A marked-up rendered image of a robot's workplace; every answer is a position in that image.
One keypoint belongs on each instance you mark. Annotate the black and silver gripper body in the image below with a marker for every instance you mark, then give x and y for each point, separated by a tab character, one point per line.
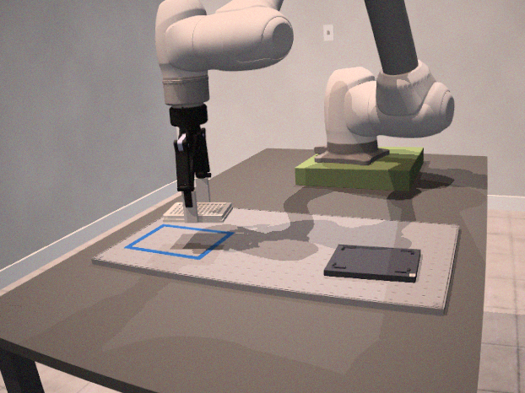
188	121

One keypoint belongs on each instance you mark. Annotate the blue tape outline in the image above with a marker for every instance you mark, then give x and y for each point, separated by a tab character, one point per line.
130	246

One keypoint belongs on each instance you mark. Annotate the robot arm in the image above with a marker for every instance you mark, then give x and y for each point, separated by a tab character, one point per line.
404	101

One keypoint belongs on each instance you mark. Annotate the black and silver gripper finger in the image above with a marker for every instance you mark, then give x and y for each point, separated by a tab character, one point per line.
184	176
202	169

